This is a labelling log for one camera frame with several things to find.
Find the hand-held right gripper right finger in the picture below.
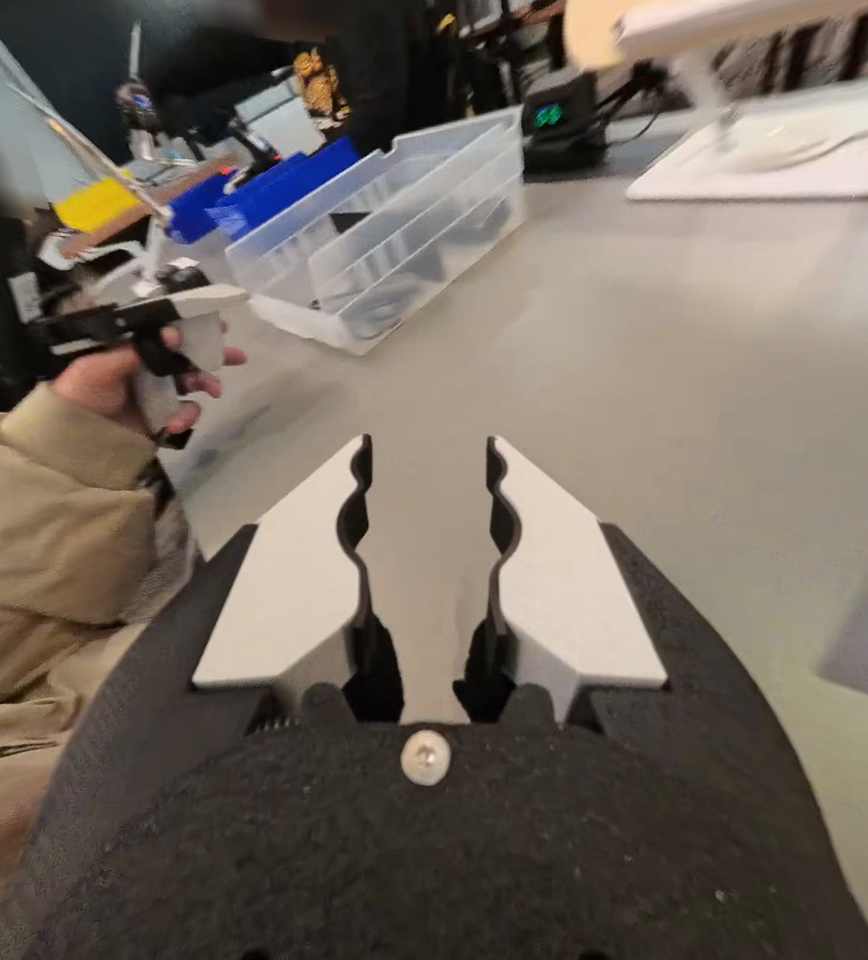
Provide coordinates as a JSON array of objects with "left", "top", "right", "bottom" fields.
[{"left": 485, "top": 436, "right": 669, "bottom": 703}]

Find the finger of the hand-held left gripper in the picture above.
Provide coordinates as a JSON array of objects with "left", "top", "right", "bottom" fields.
[
  {"left": 177, "top": 315, "right": 228, "bottom": 376},
  {"left": 170, "top": 283, "right": 252, "bottom": 321}
]

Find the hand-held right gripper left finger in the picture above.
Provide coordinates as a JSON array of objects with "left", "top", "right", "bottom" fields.
[{"left": 192, "top": 433, "right": 375, "bottom": 696}]

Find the blue plastic bin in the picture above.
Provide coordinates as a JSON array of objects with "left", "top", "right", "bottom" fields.
[{"left": 166, "top": 136, "right": 363, "bottom": 245}]

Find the clear plastic bin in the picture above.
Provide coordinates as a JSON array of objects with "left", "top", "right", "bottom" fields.
[{"left": 224, "top": 105, "right": 528, "bottom": 357}]

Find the person's left hand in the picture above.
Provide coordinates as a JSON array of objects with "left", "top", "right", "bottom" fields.
[{"left": 51, "top": 328, "right": 249, "bottom": 442}]

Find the yellow box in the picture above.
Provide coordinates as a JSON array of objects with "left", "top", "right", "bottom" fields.
[{"left": 55, "top": 178, "right": 135, "bottom": 234}]

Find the black box device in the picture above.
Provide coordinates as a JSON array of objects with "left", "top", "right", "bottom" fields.
[{"left": 520, "top": 73, "right": 607, "bottom": 177}]

